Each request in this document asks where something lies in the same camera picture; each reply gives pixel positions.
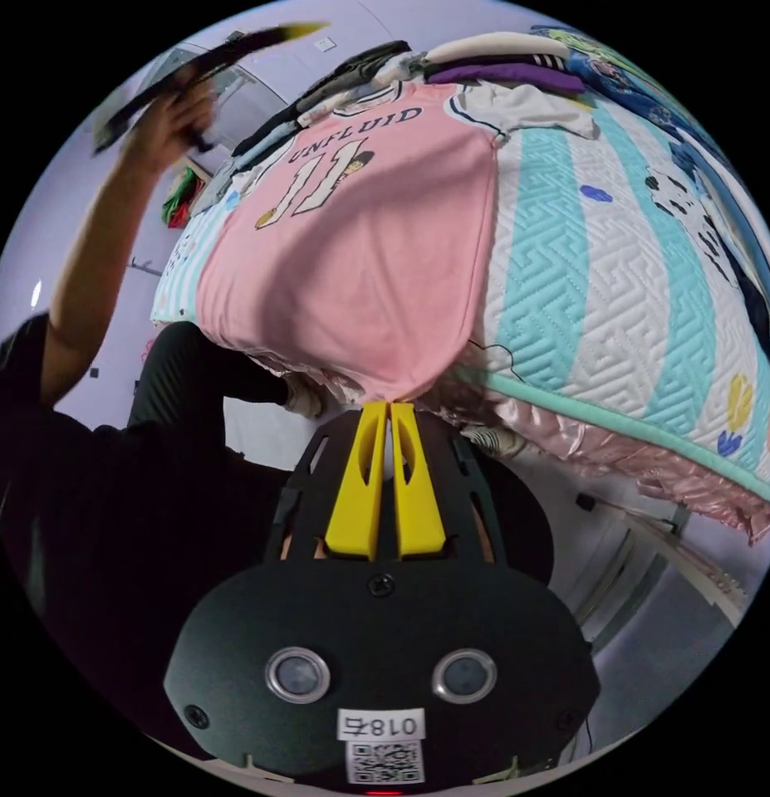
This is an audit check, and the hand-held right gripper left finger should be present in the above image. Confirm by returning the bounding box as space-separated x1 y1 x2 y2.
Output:
324 402 388 556

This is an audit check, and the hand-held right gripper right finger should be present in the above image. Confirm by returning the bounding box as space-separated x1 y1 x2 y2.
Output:
391 402 448 556

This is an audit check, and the pink jersey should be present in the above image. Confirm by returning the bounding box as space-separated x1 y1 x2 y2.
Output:
196 81 602 403

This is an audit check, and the person's left forearm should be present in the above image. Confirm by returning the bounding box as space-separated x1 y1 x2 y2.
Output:
46 146 177 407

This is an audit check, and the person's left hand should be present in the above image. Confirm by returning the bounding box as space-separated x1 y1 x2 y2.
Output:
122 81 216 170

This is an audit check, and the pile of clothes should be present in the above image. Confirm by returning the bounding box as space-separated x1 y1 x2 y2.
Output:
232 29 588 173

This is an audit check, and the person's body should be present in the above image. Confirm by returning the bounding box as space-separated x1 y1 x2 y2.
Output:
0 310 555 762

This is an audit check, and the bed with striped quilt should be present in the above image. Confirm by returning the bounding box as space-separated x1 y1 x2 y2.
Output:
150 93 770 549

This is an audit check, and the blue printed blanket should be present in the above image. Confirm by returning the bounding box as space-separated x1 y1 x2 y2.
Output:
531 23 770 381

